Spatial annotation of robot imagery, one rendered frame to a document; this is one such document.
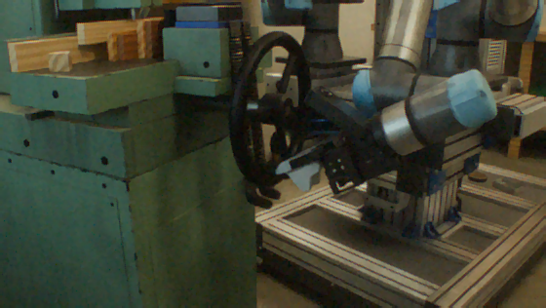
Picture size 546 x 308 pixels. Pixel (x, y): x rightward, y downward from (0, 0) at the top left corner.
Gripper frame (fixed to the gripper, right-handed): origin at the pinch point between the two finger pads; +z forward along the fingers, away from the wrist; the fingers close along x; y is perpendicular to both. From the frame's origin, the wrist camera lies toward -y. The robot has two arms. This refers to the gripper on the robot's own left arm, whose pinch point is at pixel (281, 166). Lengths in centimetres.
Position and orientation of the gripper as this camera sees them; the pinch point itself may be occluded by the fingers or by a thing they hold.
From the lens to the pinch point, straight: 82.4
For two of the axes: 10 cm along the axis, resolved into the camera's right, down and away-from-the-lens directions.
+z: -7.6, 3.5, 5.4
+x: 4.7, -2.7, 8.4
